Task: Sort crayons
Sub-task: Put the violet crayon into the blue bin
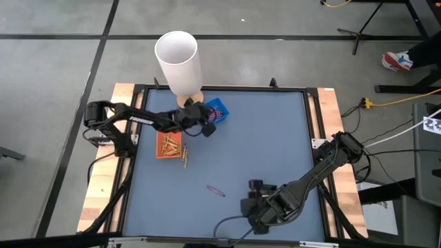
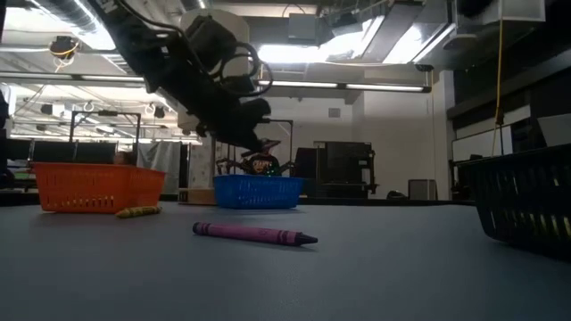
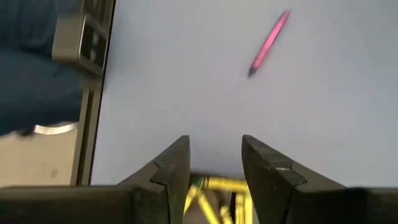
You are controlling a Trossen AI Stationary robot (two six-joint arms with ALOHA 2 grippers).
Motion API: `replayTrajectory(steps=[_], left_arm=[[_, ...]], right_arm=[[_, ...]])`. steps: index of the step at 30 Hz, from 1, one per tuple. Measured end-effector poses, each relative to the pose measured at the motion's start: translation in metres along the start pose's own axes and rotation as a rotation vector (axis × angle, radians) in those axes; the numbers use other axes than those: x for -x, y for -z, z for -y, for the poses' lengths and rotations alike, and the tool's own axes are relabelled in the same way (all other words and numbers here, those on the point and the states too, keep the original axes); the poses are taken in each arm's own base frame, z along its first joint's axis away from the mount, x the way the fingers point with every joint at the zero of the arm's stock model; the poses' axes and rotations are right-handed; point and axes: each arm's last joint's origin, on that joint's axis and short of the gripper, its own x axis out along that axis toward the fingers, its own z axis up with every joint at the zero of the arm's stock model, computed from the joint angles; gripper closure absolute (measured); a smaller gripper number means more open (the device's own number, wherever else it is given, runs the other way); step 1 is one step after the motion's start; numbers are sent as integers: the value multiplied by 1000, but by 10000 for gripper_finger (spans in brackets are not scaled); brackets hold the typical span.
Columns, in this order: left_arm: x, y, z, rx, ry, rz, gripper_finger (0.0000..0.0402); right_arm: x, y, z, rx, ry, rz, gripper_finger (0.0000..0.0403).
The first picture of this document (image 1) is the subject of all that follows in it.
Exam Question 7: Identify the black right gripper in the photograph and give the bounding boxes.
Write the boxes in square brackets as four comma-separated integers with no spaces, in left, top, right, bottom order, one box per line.
[240,185,301,236]

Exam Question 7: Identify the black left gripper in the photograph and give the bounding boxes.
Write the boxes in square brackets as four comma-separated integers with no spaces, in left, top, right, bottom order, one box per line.
[176,102,217,130]

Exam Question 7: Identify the blue plastic basket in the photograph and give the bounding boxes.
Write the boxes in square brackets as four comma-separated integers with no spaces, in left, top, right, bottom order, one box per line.
[203,97,231,125]

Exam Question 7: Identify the round wooden lamp base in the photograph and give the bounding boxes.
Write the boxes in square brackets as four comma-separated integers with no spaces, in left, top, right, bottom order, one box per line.
[176,90,205,108]

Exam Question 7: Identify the white cylindrical lamp shade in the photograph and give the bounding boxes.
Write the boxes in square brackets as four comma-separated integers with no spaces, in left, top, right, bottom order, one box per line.
[154,30,204,98]

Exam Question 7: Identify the orange plastic basket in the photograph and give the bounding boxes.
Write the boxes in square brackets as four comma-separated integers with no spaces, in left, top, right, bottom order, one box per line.
[155,130,183,160]

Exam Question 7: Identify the wooden table side board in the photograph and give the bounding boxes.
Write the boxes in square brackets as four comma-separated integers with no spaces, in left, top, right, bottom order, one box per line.
[315,87,369,239]
[76,82,147,234]

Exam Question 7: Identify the grey floor box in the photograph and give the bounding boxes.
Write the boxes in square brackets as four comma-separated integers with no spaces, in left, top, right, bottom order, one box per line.
[358,194,441,248]

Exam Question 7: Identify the grey side desk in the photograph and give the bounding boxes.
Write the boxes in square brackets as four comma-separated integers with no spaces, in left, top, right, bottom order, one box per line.
[411,102,441,208]

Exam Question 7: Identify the black tripod stand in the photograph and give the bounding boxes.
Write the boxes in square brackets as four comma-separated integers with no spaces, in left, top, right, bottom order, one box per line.
[336,0,432,56]

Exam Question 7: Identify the person's foot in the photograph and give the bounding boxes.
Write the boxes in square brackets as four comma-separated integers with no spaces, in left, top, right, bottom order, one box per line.
[381,50,414,72]

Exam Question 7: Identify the black floor stand base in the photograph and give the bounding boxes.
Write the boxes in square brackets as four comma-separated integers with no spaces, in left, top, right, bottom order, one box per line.
[373,68,441,95]

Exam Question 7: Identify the fiducial marker sheet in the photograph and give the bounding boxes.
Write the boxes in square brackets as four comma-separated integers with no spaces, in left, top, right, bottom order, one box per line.
[422,116,441,136]

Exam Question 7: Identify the grey chair leg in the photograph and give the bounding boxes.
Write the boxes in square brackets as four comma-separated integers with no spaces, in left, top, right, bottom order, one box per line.
[0,145,27,162]

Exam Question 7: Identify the person's leg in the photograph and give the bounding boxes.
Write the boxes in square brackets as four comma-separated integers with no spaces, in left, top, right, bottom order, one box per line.
[407,30,441,70]

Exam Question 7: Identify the black looped gripper cable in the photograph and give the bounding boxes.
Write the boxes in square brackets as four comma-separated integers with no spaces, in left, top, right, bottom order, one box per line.
[213,214,256,247]
[181,125,205,138]

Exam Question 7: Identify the black table frame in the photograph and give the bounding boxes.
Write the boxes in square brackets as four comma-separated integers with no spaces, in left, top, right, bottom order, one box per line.
[103,77,345,242]

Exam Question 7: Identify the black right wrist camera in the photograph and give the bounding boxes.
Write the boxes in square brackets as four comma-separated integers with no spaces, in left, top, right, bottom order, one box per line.
[247,178,278,200]

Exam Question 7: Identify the silver frame rail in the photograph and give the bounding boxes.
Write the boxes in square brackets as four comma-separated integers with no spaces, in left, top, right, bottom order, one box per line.
[107,235,340,248]

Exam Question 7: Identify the black floor cable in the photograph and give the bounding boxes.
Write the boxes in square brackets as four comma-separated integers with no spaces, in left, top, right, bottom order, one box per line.
[363,147,441,156]

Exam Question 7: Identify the white cable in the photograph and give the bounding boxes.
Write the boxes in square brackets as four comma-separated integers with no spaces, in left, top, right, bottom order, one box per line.
[361,108,441,149]

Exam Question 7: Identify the yellow floor cable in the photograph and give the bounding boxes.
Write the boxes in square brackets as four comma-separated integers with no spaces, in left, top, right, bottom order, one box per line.
[320,0,353,9]

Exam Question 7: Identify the yellow extension cord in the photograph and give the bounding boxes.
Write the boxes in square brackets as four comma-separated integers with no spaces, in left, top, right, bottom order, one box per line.
[360,88,441,110]

